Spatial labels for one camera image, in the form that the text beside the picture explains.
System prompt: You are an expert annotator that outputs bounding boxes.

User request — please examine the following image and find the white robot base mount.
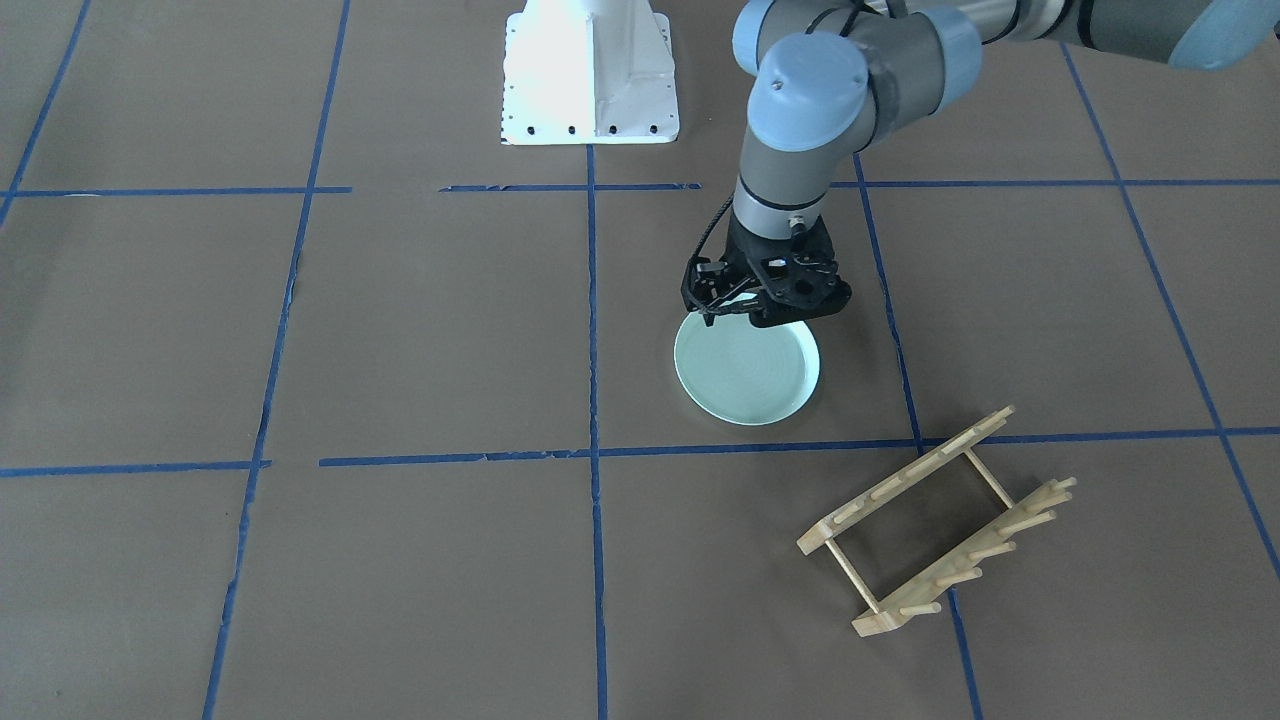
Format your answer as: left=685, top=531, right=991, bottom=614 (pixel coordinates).
left=500, top=1, right=681, bottom=146

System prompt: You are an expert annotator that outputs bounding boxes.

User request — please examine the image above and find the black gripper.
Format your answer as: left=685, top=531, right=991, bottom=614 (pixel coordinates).
left=682, top=214, right=852, bottom=329

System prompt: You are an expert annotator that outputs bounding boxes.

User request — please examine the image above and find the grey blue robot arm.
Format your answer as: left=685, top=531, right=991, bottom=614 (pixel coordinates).
left=681, top=1, right=1279, bottom=328

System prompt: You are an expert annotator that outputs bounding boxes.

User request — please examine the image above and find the light green ceramic plate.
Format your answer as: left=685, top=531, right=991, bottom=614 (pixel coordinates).
left=673, top=313, right=820, bottom=427

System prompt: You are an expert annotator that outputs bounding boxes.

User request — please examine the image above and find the brown paper table cover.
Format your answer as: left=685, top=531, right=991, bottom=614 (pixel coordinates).
left=3, top=1, right=1277, bottom=719

